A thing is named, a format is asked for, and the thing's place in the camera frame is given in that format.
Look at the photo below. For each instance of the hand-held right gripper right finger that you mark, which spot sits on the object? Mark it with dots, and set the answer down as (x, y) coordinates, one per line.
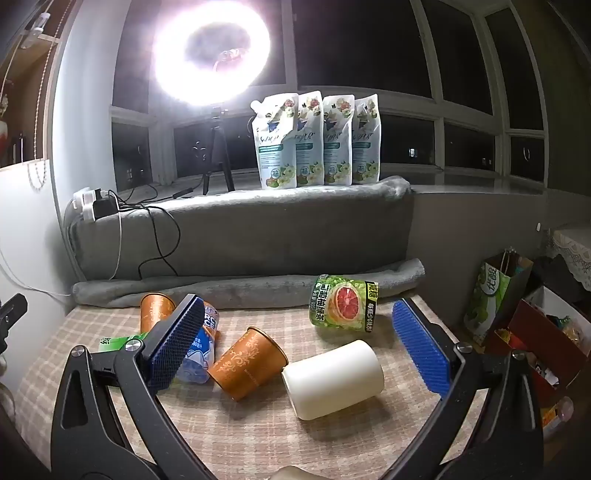
(422, 353)

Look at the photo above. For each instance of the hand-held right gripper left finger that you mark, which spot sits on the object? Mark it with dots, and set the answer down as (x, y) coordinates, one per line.
(178, 344)

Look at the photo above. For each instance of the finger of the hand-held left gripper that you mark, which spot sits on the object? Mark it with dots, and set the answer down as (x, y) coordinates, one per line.
(13, 307)

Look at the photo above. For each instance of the orange patterned paper cup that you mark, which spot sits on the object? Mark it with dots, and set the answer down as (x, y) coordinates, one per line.
(154, 311)
(247, 364)

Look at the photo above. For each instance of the white cup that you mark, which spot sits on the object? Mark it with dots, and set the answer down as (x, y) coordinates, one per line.
(334, 378)

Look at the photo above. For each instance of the blue labelled plastic bottle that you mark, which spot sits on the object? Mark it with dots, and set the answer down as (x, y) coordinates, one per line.
(198, 350)

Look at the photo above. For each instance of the green and white packet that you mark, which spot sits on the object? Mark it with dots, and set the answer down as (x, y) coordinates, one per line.
(115, 344)

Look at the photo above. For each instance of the green paper bag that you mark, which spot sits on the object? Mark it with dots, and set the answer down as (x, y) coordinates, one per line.
(491, 295)

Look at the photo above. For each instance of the grapefruit green tea bottle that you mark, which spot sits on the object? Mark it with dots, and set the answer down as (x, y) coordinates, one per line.
(341, 300)

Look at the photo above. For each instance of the red cardboard box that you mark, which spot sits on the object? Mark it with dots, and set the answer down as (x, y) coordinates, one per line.
(540, 332)

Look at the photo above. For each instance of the plaid tablecloth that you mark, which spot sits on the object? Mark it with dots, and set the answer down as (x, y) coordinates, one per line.
(258, 438)

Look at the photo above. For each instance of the white power strip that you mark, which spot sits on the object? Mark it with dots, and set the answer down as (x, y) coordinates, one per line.
(83, 201)

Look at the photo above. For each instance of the black charger plug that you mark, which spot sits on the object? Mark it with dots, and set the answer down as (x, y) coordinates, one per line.
(102, 208)

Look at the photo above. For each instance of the grey blanket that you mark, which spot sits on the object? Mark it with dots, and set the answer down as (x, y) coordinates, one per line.
(277, 230)

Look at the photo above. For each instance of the beige rounded object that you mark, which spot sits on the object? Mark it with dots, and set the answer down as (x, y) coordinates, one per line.
(295, 474)

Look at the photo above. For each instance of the white lace cloth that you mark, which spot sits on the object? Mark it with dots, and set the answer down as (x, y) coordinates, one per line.
(572, 247)

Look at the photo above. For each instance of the black tripod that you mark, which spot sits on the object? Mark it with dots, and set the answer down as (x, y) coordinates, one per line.
(217, 147)

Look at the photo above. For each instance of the white floral refill pouch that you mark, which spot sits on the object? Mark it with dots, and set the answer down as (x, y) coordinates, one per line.
(338, 143)
(310, 143)
(274, 143)
(366, 143)

